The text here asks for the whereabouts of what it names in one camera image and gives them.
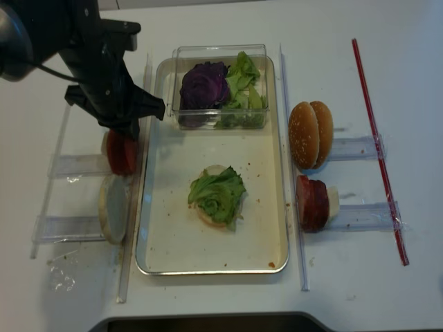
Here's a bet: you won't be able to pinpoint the clear rail far left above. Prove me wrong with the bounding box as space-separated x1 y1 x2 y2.
30 104 71 259

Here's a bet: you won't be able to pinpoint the clear tomato pusher track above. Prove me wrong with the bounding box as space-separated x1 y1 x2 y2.
48 154 111 178

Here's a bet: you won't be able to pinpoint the purple cabbage leaves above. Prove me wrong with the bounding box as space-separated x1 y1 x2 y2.
179 62 229 128

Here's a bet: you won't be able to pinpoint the clear bun pusher track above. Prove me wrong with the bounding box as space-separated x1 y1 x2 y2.
328 135 386 161
32 216 105 243

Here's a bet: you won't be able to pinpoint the clear plastic container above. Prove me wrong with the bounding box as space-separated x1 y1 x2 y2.
168 44 269 129

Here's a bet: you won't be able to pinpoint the crumpled clear tape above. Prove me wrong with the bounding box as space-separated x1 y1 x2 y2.
46 250 78 292

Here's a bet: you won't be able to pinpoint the dark red meat patties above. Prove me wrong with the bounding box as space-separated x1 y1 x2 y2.
296 175 329 232

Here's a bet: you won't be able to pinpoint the clear bun top pusher track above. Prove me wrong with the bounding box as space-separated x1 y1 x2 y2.
328 135 386 161

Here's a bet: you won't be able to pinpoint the sesame bun top front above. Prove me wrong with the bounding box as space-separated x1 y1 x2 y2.
288 102 319 169

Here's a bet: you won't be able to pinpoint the clear patty pusher track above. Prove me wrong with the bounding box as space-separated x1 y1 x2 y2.
324 201 408 232

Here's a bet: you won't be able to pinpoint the clear bun bottom pusher track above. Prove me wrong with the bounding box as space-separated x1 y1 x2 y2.
32 216 105 243

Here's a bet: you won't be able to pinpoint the green lettuce in container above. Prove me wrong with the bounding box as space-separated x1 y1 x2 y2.
214 51 266 129

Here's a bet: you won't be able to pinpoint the pale bun bottom slice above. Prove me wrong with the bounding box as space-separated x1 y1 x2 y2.
98 175 129 245

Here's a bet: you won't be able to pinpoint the green lettuce leaf on bun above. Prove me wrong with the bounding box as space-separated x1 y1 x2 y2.
188 165 247 232

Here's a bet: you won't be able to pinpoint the red tomato slice stack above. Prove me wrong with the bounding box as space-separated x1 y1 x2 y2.
102 130 138 176

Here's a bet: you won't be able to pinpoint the clear rail right of tray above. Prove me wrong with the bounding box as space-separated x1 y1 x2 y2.
278 44 310 292

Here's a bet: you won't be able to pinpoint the bun top rear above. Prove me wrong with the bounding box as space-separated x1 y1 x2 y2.
310 101 334 169

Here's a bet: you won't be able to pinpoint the metal rectangular tray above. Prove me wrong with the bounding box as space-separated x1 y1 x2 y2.
136 59 291 275

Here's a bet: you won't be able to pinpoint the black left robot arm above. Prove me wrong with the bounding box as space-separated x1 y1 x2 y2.
1 1 165 134

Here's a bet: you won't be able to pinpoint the dark monitor edge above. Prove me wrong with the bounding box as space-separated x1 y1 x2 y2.
91 312 332 331

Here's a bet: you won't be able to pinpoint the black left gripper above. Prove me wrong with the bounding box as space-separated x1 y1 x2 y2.
60 19 165 140

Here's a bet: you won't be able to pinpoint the red plastic rail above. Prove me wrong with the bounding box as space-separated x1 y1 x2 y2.
352 38 410 266

